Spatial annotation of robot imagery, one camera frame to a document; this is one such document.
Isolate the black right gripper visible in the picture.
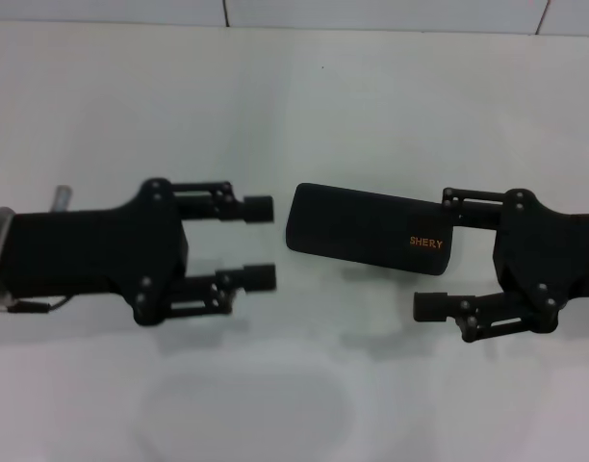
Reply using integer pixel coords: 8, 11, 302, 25
413, 187, 589, 344

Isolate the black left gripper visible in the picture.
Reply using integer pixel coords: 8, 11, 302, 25
3, 178, 190, 328

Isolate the black glasses case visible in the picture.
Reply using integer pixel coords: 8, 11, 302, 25
284, 181, 454, 278

